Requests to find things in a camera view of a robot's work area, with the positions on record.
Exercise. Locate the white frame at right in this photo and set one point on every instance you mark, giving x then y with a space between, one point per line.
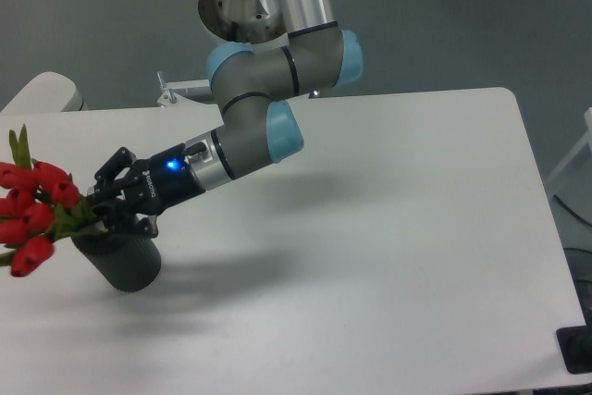
575 159

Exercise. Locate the red tulip bouquet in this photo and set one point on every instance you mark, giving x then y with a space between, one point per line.
41 205

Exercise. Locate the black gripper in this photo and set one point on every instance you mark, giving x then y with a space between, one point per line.
150 187

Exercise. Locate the white rounded side table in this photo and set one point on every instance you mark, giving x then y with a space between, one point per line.
48 92

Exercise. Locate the black box at table edge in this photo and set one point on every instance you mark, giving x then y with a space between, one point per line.
575 345

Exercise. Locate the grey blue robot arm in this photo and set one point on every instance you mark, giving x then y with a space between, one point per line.
271 51

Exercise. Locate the black ribbed cylindrical vase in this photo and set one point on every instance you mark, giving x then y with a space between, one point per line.
128 263

